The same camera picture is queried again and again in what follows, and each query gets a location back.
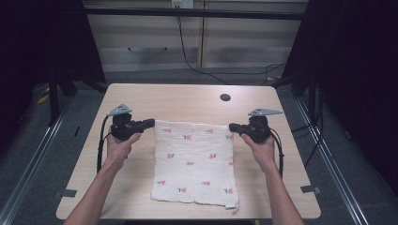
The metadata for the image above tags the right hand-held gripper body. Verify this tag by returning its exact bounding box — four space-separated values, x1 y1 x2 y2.
240 107 283 144

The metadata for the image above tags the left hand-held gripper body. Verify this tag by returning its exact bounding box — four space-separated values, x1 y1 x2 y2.
105 103 145 142

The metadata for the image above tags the white cloth with floral print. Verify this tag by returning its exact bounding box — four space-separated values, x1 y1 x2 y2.
150 119 240 216

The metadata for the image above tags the person's right hand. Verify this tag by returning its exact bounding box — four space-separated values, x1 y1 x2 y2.
239 133 278 173

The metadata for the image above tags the person's left hand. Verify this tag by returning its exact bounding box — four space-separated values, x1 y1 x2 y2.
105 130 143 173

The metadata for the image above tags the black metal stand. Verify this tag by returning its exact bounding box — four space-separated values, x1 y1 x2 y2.
47 69 61 128

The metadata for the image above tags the grey tape piece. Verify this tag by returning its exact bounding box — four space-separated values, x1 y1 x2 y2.
299 184 322 195
52 188 78 199

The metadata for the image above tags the yellow floor tape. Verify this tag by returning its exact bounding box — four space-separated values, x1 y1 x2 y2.
36 93 51 105

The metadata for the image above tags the black curtain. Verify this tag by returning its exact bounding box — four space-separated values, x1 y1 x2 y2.
271 0 398 195
0 0 107 151

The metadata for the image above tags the left hand-held gripper black cable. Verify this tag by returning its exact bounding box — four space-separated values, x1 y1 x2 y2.
96 114 115 174

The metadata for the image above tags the hand-held gripper black cable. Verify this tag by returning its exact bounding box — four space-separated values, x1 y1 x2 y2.
96 114 115 174
268 127 285 180

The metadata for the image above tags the right hand-held gripper black cable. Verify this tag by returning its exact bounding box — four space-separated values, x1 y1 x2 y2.
268 127 285 180

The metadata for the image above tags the black floor cable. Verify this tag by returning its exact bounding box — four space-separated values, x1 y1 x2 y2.
290 92 325 168

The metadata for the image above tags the black wall cable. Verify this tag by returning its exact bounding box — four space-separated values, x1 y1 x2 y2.
176 14 286 86

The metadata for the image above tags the metal floor rail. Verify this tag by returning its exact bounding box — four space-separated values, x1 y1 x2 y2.
295 97 372 225
0 101 73 225

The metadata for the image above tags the black horizontal frame bar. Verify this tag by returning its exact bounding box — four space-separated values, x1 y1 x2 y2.
84 7 307 21

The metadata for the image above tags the white wall socket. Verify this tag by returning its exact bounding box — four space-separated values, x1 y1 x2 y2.
170 0 195 9

